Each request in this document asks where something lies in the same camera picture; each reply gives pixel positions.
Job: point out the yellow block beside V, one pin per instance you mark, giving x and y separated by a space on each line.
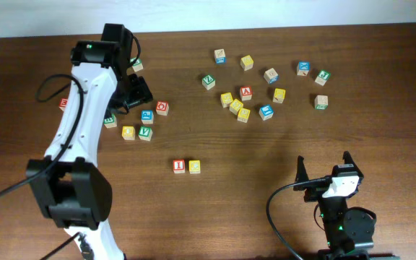
128 133

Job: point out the blue X wooden block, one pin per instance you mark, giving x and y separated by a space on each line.
303 68

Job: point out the yellow block with pencil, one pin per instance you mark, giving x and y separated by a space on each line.
279 95

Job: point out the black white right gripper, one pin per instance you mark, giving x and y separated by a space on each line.
302 174

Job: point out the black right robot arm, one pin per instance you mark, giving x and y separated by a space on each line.
349 230

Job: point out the yellow block cluster front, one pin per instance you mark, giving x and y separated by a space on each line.
243 115

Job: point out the red O wooden block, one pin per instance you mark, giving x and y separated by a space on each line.
162 108

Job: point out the blue D wooden block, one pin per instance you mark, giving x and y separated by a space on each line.
271 76

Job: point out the yellow block cluster back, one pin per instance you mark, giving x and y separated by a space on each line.
226 99

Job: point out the green Z wooden block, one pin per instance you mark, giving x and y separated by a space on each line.
208 82

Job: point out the red A wooden block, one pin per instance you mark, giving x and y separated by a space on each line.
246 93

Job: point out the green V wooden block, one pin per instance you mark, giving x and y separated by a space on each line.
145 133

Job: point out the green r block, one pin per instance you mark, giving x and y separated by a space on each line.
110 122
321 102

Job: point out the yellow block cluster middle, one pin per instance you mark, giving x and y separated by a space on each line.
235 106

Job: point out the yellow C wooden block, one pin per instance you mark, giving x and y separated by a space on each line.
194 166

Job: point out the yellow block cluster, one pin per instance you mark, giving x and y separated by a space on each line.
235 106
243 115
226 99

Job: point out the green L wooden block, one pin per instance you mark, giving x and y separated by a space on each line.
136 64

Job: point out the green J wooden block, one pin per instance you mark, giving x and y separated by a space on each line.
322 77

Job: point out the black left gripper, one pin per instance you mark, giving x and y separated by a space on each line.
141 93

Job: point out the red I wooden block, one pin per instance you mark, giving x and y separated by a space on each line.
179 166

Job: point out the yellow top block far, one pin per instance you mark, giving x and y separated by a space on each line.
246 62

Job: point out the blue P wooden block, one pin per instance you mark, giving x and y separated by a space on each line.
147 117

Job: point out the blue I leaf block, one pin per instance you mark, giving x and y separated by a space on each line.
266 112

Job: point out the blue-sided wooden block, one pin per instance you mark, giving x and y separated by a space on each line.
220 56

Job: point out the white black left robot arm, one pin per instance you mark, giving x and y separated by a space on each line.
66 183

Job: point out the red M wooden block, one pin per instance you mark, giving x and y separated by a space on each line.
63 103

